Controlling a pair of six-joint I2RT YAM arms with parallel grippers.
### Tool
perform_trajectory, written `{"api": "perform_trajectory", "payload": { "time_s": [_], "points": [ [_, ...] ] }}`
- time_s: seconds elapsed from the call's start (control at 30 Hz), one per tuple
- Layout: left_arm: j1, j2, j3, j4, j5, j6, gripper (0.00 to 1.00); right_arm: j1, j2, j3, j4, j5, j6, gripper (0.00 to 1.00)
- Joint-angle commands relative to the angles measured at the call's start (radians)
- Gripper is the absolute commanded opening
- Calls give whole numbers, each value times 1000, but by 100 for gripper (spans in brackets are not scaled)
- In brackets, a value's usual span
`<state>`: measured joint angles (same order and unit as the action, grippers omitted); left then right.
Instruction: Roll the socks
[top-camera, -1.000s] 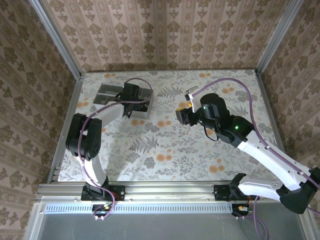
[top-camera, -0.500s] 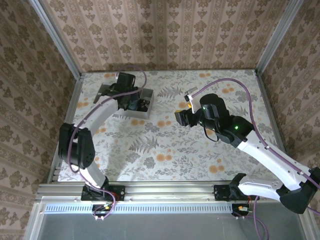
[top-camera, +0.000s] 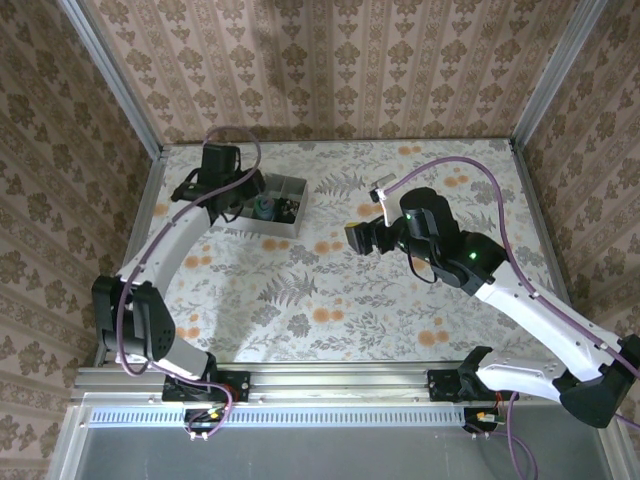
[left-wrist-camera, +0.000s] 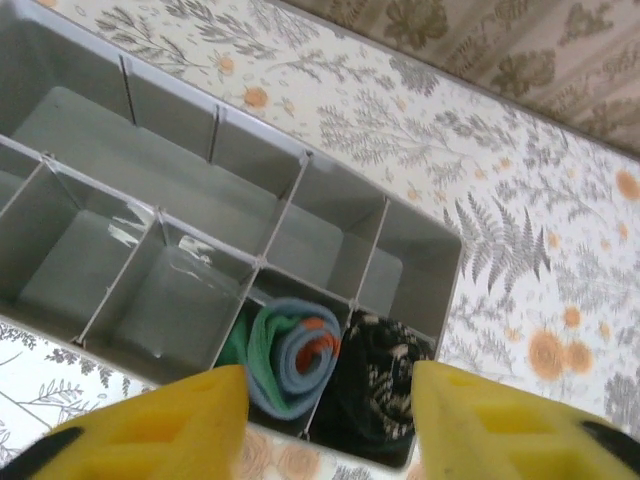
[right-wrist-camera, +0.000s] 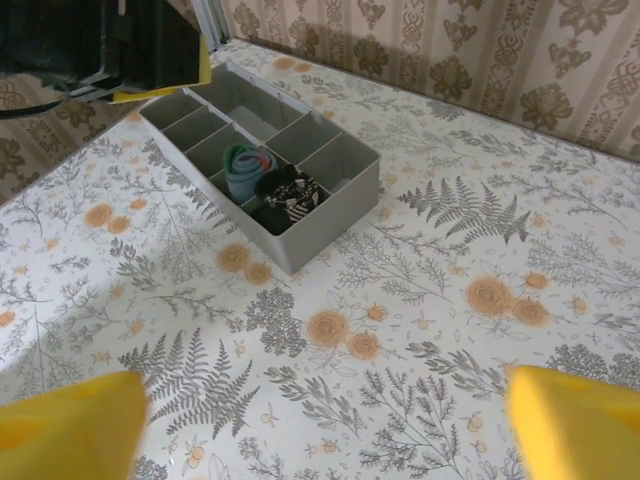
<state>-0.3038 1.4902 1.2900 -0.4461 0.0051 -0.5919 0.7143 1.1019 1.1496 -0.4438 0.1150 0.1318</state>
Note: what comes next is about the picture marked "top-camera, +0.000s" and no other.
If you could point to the blue sock with orange stripes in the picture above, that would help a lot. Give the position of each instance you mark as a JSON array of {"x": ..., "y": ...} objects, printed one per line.
[{"x": 265, "y": 207}]

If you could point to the black white striped sock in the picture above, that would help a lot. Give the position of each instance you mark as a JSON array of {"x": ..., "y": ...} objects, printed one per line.
[{"x": 289, "y": 207}]

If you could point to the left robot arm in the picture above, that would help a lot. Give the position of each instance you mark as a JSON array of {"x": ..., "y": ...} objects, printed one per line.
[{"x": 165, "y": 245}]

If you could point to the grey divided organizer tray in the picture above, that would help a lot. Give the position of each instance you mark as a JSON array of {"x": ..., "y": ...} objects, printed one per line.
[{"x": 280, "y": 230}]

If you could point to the floral table mat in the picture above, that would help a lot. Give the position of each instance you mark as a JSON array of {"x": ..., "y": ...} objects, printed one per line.
[{"x": 350, "y": 300}]

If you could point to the grey metal panel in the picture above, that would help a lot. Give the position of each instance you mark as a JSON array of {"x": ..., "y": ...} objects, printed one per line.
[{"x": 325, "y": 455}]

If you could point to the aluminium table side rail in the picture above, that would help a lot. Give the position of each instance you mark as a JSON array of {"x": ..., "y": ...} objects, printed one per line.
[
  {"x": 537, "y": 215},
  {"x": 137, "y": 235}
]

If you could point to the aluminium mounting rail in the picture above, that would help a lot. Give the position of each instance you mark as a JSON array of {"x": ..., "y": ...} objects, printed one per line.
[{"x": 340, "y": 382}]

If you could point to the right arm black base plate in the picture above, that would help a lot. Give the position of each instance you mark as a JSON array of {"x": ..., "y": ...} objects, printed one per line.
[{"x": 440, "y": 387}]

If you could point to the aluminium frame post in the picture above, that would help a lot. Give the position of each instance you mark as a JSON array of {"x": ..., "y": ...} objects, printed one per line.
[
  {"x": 555, "y": 75},
  {"x": 115, "y": 80}
]

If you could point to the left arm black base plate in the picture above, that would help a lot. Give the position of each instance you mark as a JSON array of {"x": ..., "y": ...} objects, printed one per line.
[{"x": 235, "y": 385}]

